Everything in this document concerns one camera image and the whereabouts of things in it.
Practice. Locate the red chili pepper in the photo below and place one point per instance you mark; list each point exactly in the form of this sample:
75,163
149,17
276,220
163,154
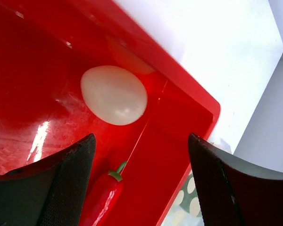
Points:
102,197

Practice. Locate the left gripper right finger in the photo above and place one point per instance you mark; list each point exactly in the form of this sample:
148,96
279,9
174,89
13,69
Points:
232,191

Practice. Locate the red plastic tray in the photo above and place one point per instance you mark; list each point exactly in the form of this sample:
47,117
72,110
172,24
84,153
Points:
45,48

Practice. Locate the clear zip top bag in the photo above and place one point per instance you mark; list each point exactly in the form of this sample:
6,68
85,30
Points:
185,210

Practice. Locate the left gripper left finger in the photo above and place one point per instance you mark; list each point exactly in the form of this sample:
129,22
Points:
49,192

